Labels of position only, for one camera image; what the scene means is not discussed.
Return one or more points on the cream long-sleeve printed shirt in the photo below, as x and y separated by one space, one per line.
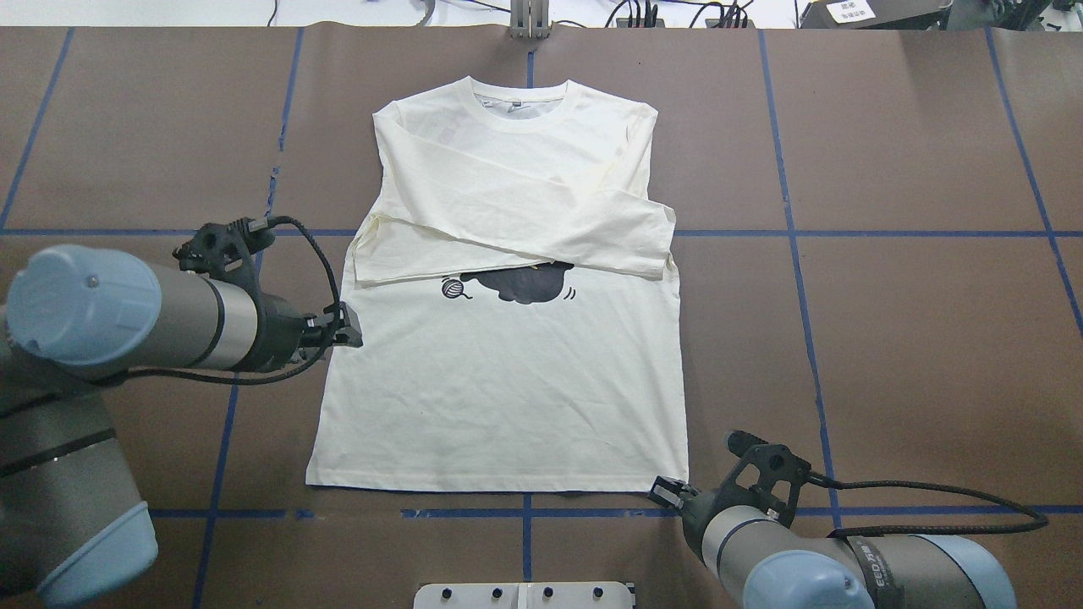
519 302

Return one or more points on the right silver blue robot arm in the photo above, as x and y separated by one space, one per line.
761 563

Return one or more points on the aluminium frame post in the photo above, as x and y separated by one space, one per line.
529 19

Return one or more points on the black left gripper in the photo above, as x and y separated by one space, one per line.
277 331

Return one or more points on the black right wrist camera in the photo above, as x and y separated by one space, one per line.
768 476

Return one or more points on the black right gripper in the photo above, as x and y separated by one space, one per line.
692 511

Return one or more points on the white camera mast with base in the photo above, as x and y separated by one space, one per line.
574 594

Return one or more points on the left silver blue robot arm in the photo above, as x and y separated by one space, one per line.
78 322

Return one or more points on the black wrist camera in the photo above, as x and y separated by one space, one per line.
226 252
768 476

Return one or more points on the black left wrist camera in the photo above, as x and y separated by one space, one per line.
226 252

